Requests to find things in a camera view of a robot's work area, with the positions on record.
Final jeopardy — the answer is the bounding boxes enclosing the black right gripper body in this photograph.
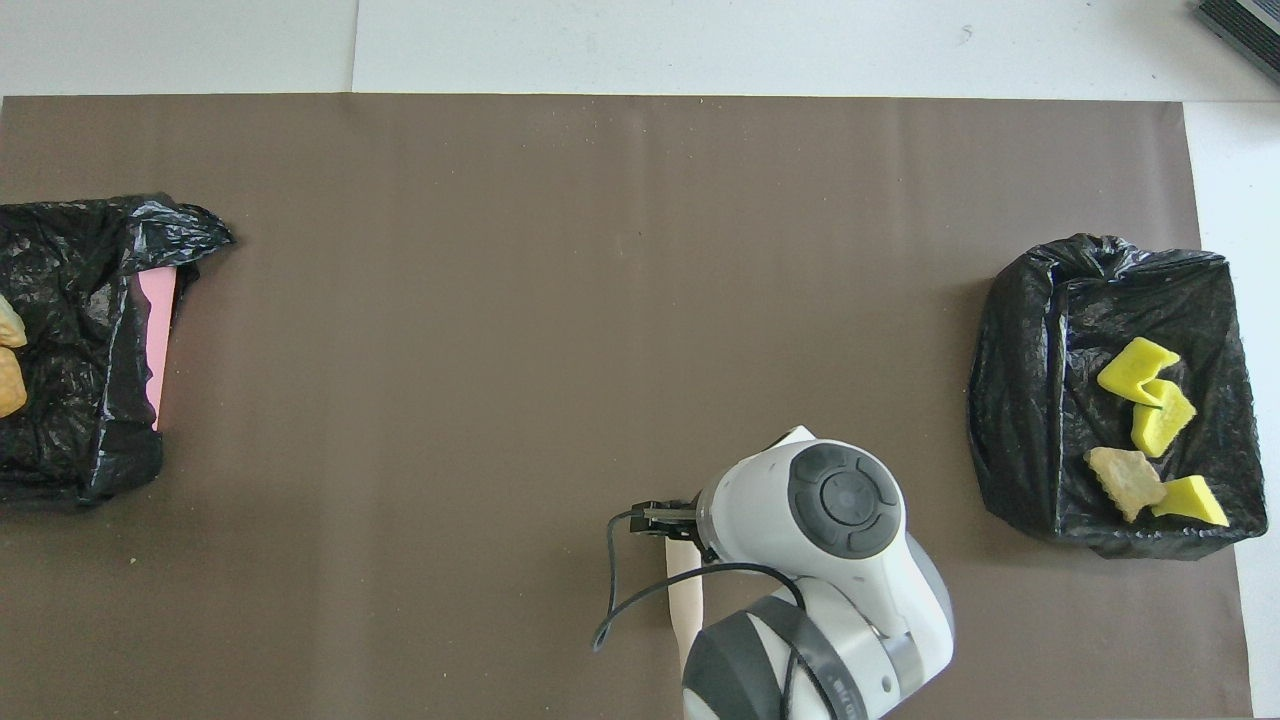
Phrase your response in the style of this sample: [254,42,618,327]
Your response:
[672,500,713,546]

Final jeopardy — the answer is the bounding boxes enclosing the beige hand brush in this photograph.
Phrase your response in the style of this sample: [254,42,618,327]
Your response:
[665,538,707,681]

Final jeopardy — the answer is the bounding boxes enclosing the striped croissant toy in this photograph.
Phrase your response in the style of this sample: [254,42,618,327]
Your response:
[1085,446,1169,524]

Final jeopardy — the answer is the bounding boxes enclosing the notched yellow sponge piece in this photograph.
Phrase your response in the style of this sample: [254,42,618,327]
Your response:
[1130,379,1198,459]

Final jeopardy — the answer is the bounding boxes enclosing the brown nugget toy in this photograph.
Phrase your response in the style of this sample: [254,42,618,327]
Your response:
[0,346,29,420]

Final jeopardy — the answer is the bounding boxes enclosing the black bag lined bin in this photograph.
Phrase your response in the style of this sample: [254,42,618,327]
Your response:
[966,233,1269,560]

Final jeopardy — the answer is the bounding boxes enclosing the black bag on pink bin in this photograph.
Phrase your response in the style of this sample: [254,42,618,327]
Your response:
[0,193,236,506]

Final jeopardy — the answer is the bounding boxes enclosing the brown table mat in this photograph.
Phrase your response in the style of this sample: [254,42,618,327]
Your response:
[0,94,1253,720]

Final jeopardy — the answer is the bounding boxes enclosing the dark grey ribbed device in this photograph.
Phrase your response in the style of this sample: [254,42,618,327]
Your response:
[1195,0,1280,81]

